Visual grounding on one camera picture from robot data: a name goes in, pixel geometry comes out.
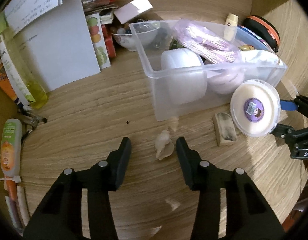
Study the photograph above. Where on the yellow-green spray bottle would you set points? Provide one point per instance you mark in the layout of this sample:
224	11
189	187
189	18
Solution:
36	95

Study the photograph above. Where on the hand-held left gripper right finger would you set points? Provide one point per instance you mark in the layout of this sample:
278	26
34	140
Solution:
185	157

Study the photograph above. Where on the dark green object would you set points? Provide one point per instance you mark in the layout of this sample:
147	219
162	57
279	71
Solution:
176	45

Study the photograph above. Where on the small yellow figurine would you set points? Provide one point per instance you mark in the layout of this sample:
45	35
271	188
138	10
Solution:
246	48

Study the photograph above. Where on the beige eraser block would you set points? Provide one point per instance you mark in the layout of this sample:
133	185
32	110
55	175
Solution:
225	130

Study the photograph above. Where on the orange-capped tube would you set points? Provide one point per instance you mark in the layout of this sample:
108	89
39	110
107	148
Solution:
11	192

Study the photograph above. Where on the white seashell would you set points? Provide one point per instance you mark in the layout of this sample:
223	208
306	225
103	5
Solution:
164	146

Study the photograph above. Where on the orange and black zip case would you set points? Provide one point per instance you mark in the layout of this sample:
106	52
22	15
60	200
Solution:
266	30

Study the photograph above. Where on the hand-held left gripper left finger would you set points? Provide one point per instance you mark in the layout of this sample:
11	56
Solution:
124	155

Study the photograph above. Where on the small cream bottle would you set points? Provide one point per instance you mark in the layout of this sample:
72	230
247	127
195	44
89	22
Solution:
231	27

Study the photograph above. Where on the blue lid box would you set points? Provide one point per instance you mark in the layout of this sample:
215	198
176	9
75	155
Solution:
249	36

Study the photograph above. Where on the fruit print box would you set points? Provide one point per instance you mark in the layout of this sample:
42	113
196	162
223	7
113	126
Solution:
97	42

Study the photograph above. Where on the patterned ceramic bowl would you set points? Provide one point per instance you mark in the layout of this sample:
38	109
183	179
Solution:
129	42

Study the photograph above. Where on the white plastic bag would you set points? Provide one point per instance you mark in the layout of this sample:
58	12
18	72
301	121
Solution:
261	57

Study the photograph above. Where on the white and brown stick tube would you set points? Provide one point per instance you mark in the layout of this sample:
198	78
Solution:
22	205

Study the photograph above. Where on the black metal hand tool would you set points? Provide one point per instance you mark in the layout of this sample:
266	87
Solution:
35	121

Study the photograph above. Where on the white round jar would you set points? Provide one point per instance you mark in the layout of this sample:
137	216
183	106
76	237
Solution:
184	80

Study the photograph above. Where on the purple pen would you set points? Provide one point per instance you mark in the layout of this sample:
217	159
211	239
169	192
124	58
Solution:
12	212

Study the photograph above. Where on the stack of small packets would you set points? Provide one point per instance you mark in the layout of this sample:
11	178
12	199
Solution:
98	1

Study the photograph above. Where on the pink and white box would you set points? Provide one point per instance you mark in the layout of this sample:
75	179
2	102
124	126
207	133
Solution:
132	10

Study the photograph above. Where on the small red box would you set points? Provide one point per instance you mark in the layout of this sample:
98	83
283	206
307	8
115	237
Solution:
110	45

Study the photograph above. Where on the round white container purple label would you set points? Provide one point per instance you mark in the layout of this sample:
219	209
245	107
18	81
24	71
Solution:
254	107

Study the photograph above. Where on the orange and green lotion bottle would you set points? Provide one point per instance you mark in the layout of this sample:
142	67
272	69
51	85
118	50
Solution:
10	150

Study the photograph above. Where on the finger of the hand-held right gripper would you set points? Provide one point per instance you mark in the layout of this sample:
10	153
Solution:
289	105
285	133

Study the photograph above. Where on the orange tube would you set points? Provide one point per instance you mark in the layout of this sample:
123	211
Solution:
3	80

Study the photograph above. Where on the clear plastic storage bin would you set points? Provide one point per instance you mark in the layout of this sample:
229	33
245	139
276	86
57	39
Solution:
164	105

